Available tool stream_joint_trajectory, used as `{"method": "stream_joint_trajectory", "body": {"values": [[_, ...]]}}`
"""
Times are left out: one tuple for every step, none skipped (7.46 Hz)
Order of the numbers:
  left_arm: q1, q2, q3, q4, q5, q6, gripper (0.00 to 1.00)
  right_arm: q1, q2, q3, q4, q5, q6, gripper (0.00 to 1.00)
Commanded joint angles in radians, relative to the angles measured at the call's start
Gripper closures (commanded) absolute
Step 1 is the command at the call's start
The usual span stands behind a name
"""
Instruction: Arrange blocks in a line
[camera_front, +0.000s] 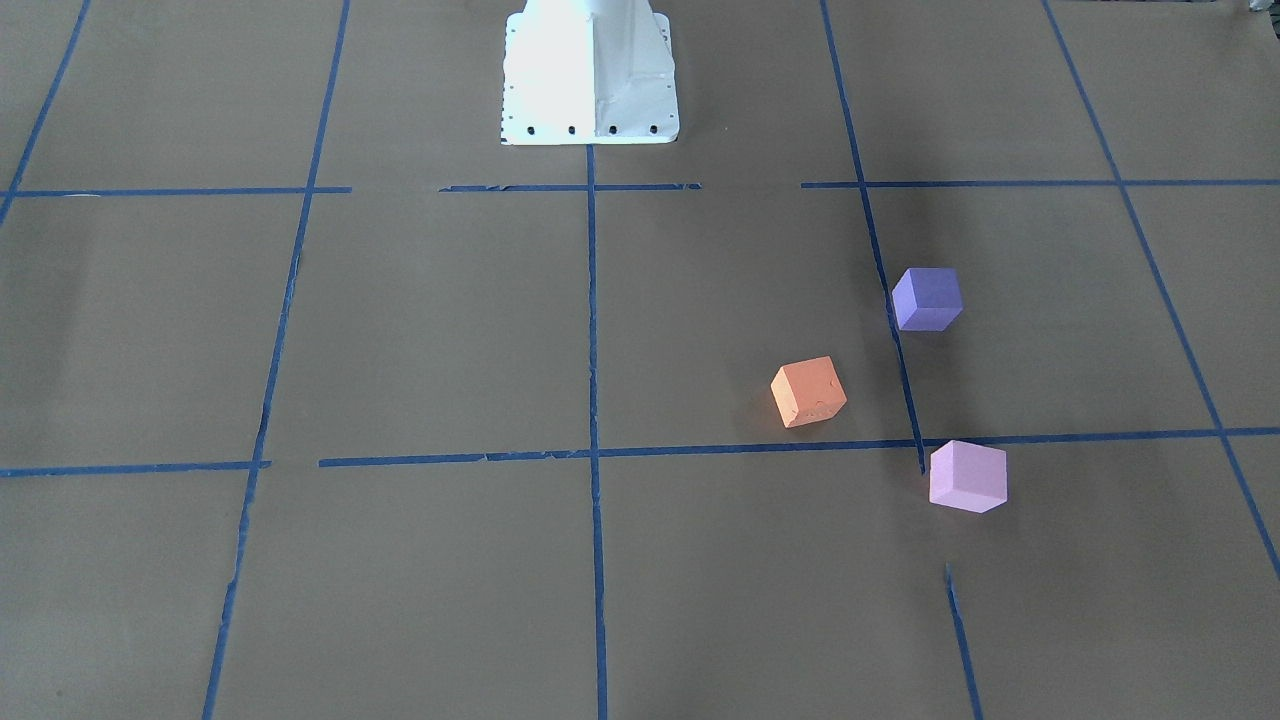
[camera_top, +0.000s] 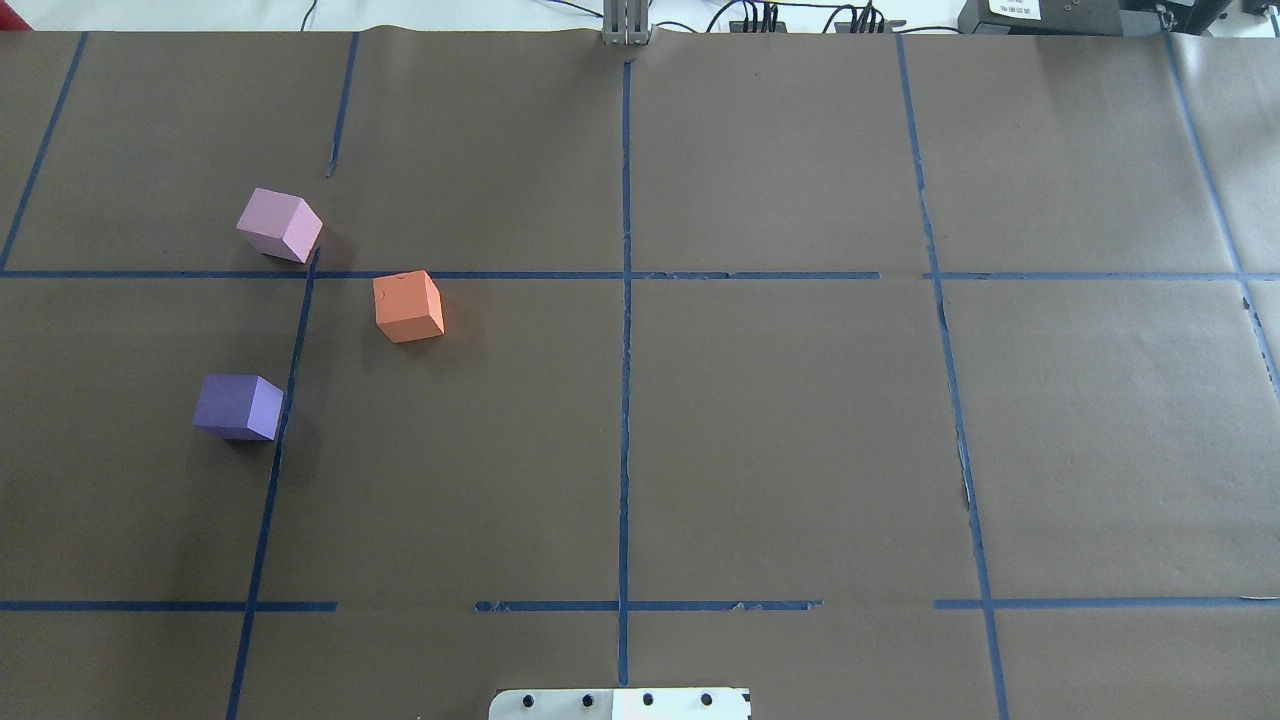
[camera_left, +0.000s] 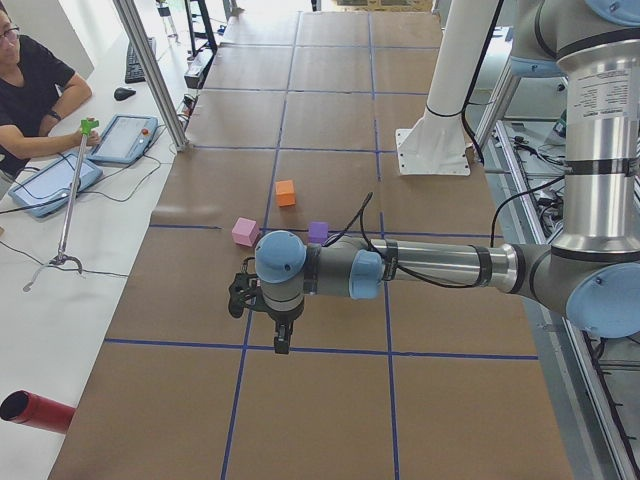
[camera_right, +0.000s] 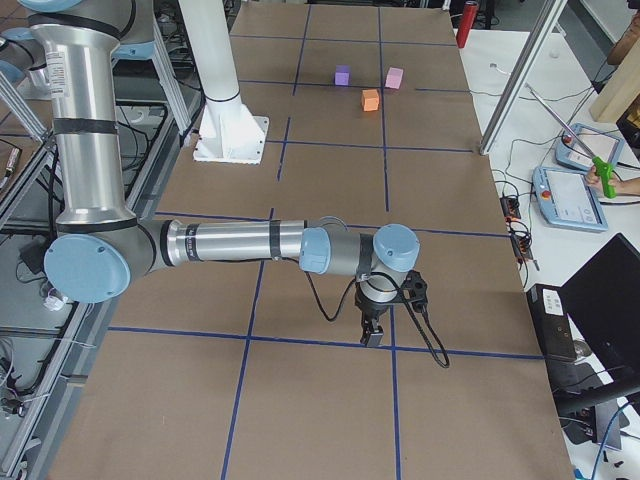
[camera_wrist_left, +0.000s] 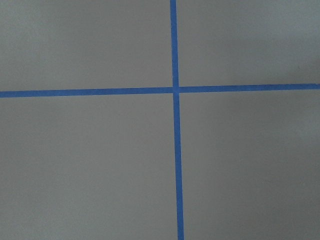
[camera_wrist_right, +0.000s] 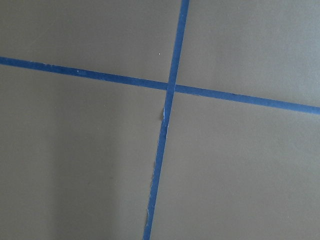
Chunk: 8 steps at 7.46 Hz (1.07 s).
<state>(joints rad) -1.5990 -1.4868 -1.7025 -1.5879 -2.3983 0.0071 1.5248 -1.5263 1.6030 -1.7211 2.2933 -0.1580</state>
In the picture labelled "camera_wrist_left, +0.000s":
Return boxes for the blue tape line crosswise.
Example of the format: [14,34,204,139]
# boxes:
[0,83,320,98]

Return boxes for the blue tape line lengthwise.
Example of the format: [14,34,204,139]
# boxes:
[170,0,185,240]

